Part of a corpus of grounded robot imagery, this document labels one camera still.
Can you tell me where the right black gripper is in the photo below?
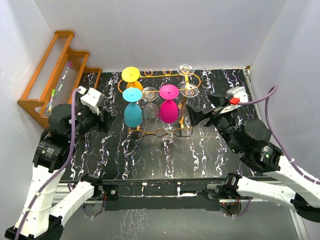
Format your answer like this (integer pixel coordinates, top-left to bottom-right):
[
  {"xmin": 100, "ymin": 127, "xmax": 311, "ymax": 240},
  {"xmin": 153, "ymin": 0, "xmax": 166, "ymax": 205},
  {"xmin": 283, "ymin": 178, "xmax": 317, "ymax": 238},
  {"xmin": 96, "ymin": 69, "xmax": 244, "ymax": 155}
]
[{"xmin": 186, "ymin": 93, "xmax": 243, "ymax": 154}]

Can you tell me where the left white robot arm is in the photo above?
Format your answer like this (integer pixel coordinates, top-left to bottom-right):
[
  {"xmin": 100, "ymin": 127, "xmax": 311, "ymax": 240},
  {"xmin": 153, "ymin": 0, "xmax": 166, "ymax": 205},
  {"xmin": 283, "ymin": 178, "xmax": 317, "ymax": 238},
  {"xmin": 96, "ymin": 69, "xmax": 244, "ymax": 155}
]
[{"xmin": 4, "ymin": 103, "xmax": 115, "ymax": 240}]

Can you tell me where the gold wire wine glass rack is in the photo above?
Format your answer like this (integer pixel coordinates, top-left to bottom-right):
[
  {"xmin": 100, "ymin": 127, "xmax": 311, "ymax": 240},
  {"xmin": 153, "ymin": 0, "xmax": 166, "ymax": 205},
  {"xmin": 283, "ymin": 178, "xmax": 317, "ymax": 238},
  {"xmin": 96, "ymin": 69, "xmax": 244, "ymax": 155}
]
[{"xmin": 117, "ymin": 63, "xmax": 202, "ymax": 135}]

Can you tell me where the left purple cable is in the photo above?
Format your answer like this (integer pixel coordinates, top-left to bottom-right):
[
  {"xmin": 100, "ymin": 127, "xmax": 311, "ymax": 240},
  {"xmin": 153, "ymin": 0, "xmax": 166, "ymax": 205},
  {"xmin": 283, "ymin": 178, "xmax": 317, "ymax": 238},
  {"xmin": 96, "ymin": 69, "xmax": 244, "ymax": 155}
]
[{"xmin": 13, "ymin": 88, "xmax": 106, "ymax": 240}]

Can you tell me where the black table front rail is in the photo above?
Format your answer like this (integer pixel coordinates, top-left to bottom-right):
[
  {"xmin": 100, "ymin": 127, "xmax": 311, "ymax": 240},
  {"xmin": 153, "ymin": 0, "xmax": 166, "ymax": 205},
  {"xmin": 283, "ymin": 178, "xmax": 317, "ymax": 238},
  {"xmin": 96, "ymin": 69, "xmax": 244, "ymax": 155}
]
[{"xmin": 82, "ymin": 174, "xmax": 253, "ymax": 213}]

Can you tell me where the pink plastic wine glass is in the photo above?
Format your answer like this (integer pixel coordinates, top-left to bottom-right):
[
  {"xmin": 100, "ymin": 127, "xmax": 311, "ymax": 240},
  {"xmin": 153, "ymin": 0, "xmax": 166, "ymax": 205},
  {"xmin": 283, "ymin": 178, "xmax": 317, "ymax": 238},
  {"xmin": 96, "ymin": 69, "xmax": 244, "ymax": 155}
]
[{"xmin": 159, "ymin": 84, "xmax": 179, "ymax": 124}]

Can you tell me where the clear grey wine glass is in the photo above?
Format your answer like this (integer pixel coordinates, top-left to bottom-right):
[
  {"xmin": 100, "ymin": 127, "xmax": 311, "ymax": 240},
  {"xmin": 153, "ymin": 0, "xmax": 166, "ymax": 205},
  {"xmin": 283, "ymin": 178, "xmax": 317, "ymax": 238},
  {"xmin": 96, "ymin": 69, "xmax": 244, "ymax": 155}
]
[{"xmin": 142, "ymin": 87, "xmax": 160, "ymax": 124}]

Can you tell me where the orange wooden stepped shelf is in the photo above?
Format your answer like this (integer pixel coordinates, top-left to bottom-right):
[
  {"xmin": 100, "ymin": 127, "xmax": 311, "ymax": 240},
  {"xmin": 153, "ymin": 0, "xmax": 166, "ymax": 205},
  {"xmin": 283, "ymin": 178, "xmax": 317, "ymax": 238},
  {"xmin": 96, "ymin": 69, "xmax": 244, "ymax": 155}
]
[{"xmin": 17, "ymin": 30, "xmax": 102, "ymax": 129}]

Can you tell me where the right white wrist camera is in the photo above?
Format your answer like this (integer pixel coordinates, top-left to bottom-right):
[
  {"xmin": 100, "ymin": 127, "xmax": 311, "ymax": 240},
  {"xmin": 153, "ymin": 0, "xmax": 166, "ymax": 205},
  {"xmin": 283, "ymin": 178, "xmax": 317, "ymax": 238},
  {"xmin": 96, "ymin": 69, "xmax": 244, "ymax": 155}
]
[{"xmin": 222, "ymin": 86, "xmax": 249, "ymax": 113}]

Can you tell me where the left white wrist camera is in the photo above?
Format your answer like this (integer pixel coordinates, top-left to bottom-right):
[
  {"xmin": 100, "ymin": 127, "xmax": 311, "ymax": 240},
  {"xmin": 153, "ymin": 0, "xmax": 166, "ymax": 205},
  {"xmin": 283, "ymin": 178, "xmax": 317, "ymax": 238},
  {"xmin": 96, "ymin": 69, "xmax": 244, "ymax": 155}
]
[{"xmin": 78, "ymin": 86, "xmax": 105, "ymax": 116}]

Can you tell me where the green capped marker pen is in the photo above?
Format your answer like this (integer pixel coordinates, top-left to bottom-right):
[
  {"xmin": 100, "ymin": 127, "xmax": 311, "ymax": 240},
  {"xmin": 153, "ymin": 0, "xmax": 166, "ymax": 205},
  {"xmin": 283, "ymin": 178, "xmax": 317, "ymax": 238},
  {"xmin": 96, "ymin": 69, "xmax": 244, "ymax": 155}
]
[{"xmin": 48, "ymin": 88, "xmax": 56, "ymax": 112}]

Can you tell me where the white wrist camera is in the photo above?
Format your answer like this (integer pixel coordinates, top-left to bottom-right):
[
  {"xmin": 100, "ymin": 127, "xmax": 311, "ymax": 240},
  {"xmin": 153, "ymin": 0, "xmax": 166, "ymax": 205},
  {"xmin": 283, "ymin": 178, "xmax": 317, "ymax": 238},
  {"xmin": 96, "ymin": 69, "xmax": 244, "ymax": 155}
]
[
  {"xmin": 78, "ymin": 86, "xmax": 105, "ymax": 116},
  {"xmin": 222, "ymin": 86, "xmax": 249, "ymax": 113}
]

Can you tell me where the purple cable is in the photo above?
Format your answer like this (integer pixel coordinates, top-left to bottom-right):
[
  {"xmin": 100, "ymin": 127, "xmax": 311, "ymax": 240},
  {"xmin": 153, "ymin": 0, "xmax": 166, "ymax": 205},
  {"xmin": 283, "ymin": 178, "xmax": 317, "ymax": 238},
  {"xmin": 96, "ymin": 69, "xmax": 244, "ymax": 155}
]
[
  {"xmin": 13, "ymin": 88, "xmax": 106, "ymax": 240},
  {"xmin": 224, "ymin": 85, "xmax": 320, "ymax": 221}
]

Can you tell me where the clear flute glass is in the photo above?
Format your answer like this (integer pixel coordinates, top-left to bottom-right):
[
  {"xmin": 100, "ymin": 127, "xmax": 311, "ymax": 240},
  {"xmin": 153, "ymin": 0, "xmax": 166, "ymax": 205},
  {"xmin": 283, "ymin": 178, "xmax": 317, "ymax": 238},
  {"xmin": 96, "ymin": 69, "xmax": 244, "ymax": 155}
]
[
  {"xmin": 177, "ymin": 63, "xmax": 195, "ymax": 87},
  {"xmin": 177, "ymin": 81, "xmax": 199, "ymax": 125}
]

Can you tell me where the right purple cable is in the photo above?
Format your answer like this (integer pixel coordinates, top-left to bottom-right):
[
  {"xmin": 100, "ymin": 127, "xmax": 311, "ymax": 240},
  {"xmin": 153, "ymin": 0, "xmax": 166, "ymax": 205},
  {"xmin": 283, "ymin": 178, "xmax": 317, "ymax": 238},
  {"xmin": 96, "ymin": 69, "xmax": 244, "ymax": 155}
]
[{"xmin": 224, "ymin": 85, "xmax": 320, "ymax": 221}]

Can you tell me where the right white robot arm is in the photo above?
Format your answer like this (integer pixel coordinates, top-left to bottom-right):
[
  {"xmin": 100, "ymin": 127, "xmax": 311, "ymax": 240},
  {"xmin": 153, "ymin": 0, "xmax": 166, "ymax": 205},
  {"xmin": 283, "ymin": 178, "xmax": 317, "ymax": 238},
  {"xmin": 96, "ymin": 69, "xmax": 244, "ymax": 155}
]
[{"xmin": 185, "ymin": 94, "xmax": 320, "ymax": 223}]

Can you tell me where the blue plastic wine glass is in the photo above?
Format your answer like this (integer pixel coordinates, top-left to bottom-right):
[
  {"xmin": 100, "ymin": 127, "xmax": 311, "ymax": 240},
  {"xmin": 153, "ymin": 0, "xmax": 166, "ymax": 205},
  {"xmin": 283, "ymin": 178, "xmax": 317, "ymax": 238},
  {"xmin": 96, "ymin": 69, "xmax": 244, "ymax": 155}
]
[{"xmin": 122, "ymin": 87, "xmax": 143, "ymax": 128}]

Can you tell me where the pink capped marker pen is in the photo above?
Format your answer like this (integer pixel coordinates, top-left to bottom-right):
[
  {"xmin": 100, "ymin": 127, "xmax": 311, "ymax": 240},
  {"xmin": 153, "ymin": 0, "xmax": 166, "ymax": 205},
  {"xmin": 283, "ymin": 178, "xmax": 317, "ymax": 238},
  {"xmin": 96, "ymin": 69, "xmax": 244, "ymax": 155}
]
[{"xmin": 60, "ymin": 62, "xmax": 73, "ymax": 86}]

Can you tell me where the clear flute glass front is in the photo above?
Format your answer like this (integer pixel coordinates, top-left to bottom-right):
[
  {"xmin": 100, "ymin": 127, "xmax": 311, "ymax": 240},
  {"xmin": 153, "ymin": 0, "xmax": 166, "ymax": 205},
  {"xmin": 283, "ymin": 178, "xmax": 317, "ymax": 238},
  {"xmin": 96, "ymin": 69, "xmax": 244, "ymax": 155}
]
[{"xmin": 177, "ymin": 81, "xmax": 199, "ymax": 125}]

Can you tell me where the orange plastic wine glass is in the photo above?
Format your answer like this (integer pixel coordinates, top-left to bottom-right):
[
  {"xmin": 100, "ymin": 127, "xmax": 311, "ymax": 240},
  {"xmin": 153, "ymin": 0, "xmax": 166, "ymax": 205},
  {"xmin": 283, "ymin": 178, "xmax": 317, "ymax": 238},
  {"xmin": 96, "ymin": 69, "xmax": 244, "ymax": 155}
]
[{"xmin": 121, "ymin": 66, "xmax": 144, "ymax": 92}]

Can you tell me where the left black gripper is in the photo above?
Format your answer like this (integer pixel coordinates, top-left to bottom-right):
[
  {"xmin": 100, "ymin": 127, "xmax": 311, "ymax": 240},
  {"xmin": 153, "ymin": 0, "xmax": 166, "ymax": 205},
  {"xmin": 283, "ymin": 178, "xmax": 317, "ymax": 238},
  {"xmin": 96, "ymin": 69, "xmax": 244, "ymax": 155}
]
[{"xmin": 68, "ymin": 95, "xmax": 116, "ymax": 141}]

